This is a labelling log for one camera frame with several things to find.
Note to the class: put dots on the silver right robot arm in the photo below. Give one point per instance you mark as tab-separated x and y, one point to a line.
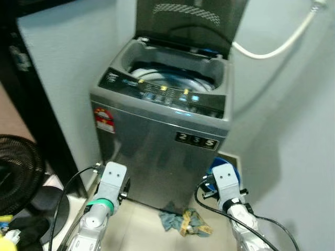
244	225

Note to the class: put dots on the blue round plastic dish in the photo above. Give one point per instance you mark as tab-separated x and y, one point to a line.
235	175

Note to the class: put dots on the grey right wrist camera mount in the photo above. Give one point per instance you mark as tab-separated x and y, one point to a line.
226	183

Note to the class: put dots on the yellow plastic object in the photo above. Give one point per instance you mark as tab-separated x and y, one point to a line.
6	243

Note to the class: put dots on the steel washer drum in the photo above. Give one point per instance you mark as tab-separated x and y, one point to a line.
172	79

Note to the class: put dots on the blue yellow crumpled cloth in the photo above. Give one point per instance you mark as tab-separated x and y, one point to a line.
183	222

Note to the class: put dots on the black door frame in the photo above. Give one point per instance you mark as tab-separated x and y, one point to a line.
31	78

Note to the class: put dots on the black number label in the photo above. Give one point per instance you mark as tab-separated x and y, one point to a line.
196	141

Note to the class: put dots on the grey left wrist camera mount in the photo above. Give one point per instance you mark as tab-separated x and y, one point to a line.
112	180

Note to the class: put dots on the grey top-load washing machine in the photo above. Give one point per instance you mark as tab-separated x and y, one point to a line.
157	151

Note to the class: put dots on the red energy sticker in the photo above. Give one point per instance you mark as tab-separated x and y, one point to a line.
104	120

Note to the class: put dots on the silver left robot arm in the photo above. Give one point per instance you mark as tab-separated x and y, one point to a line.
91	226

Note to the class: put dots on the black crumpled cloth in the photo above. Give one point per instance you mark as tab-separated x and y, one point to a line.
29	230

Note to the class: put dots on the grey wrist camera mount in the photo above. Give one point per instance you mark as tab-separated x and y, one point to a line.
112	180
226	183

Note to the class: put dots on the black floor fan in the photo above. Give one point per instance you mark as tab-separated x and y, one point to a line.
18	175

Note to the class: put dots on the dark tinted washer lid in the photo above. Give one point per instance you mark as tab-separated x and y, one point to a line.
188	29

